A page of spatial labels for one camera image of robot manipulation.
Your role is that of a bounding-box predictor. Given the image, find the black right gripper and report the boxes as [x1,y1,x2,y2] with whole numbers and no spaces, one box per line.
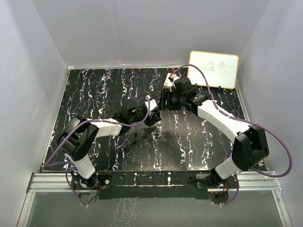
[158,89,185,111]

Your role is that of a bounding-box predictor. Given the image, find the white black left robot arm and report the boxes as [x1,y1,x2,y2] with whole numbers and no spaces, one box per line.
[56,99,161,189]

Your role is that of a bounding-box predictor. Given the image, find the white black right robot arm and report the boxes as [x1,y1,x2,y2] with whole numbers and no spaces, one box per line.
[159,74,269,188]

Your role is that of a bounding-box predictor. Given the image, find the green white cardboard box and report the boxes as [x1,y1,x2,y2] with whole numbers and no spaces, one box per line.
[163,73,175,90]

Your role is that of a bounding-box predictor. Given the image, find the yellow framed whiteboard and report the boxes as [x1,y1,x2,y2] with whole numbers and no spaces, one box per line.
[187,51,240,89]

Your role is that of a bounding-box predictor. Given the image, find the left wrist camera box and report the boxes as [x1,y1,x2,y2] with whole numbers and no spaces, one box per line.
[144,95,159,112]

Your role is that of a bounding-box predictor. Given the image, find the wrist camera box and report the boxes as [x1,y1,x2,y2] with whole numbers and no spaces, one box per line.
[167,73,180,84]
[144,95,159,112]

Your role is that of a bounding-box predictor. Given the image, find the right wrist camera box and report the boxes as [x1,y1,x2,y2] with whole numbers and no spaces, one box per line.
[167,73,180,84]

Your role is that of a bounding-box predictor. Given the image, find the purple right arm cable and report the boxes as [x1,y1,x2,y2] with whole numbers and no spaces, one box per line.
[172,64,293,208]

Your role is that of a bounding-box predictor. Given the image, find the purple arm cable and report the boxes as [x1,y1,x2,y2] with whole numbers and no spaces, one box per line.
[44,96,152,208]
[172,64,293,208]

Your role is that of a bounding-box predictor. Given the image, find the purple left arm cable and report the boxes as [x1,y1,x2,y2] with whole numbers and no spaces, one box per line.
[44,96,152,208]

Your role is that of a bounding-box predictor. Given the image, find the aluminium frame rail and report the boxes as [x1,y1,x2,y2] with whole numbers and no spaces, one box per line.
[18,172,292,227]

